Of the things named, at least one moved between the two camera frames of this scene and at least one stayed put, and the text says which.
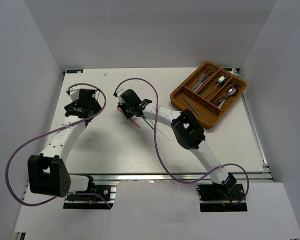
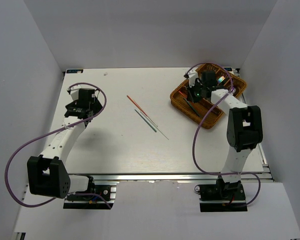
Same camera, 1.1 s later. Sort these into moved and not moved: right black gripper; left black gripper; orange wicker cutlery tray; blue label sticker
Moved: right black gripper
Not moved: blue label sticker; left black gripper; orange wicker cutlery tray
